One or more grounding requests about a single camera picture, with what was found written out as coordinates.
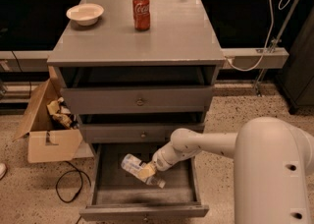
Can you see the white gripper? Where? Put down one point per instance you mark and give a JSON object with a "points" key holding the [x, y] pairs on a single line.
{"points": [[160, 162]]}

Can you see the clear blue-label plastic bottle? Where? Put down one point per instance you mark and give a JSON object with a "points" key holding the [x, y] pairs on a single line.
{"points": [[132, 164]]}

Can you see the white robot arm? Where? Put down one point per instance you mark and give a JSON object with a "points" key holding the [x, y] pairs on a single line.
{"points": [[272, 159]]}

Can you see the grey middle drawer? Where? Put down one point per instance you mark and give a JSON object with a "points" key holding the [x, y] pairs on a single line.
{"points": [[109, 133]]}

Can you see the grey open bottom drawer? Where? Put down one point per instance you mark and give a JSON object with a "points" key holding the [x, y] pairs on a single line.
{"points": [[117, 195]]}

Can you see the grey top drawer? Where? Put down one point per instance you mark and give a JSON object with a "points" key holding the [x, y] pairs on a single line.
{"points": [[104, 100]]}

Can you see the grey drawer cabinet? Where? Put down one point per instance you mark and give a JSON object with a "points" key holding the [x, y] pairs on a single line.
{"points": [[179, 49]]}

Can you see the open cardboard box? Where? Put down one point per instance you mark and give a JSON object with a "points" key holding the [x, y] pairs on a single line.
{"points": [[45, 142]]}

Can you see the crumpled paper in box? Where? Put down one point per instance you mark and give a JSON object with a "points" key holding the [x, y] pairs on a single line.
{"points": [[60, 113]]}

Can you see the white sneaker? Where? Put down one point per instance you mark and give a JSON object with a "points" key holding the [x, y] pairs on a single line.
{"points": [[3, 170]]}

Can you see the white bowl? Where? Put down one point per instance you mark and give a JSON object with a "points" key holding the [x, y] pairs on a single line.
{"points": [[85, 14]]}

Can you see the red cola can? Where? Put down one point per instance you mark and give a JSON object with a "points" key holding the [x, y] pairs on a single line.
{"points": [[141, 14]]}

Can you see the dark cabinet at right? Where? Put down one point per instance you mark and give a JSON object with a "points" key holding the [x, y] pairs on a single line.
{"points": [[296, 80]]}

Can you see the metal stand pole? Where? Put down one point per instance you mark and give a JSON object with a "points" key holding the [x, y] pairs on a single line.
{"points": [[272, 47]]}

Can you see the grey wall ledge rail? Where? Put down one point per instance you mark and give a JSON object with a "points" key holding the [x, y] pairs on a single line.
{"points": [[244, 58]]}

